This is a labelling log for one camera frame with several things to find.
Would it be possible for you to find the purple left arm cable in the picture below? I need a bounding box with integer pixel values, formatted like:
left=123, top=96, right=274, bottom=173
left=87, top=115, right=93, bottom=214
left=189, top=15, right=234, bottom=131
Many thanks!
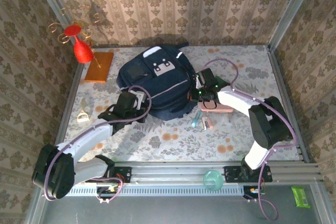
left=43, top=85, right=152, bottom=205

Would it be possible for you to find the grey slotted cable duct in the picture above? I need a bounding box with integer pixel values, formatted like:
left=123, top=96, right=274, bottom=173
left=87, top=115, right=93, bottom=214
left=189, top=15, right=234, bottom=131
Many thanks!
left=46, top=184, right=245, bottom=197

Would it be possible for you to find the teal plastic cup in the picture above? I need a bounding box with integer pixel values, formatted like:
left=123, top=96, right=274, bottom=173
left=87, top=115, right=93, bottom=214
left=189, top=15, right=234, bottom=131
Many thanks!
left=203, top=170, right=225, bottom=191

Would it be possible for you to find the pink notebook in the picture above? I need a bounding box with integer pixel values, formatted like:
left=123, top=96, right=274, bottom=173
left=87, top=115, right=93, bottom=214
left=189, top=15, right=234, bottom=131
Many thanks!
left=198, top=100, right=234, bottom=113

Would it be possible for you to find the aluminium frame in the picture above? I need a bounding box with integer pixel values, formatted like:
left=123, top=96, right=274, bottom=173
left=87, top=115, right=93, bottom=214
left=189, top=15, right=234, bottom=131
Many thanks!
left=23, top=0, right=336, bottom=224

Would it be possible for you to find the beige plastic clip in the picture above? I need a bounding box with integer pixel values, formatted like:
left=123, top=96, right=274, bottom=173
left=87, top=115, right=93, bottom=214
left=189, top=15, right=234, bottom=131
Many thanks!
left=77, top=97, right=91, bottom=123

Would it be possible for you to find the navy blue backpack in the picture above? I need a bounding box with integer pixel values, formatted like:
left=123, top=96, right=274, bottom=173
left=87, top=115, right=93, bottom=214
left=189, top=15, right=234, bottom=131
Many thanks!
left=117, top=41, right=196, bottom=121

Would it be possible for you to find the gold jewelry stand wooden base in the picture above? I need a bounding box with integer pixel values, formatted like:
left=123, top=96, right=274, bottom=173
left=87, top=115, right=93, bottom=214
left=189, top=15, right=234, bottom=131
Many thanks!
left=47, top=5, right=115, bottom=83

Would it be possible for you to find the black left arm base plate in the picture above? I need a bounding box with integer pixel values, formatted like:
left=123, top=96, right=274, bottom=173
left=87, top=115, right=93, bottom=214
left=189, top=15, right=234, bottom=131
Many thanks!
left=85, top=165, right=132, bottom=183

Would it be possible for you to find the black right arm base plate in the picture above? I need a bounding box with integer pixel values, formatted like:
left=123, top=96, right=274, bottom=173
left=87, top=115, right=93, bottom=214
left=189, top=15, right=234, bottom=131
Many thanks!
left=224, top=165, right=272, bottom=183

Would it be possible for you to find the teal pen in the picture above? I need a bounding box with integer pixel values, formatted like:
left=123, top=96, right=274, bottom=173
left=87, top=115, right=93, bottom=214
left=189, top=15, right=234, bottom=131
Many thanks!
left=191, top=110, right=202, bottom=128

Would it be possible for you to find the green packet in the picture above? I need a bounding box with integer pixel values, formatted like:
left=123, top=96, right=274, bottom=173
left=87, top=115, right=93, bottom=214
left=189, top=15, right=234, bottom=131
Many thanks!
left=291, top=186, right=311, bottom=209

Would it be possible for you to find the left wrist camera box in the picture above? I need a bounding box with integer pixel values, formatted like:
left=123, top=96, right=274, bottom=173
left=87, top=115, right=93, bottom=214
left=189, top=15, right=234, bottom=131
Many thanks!
left=128, top=89, right=147, bottom=110

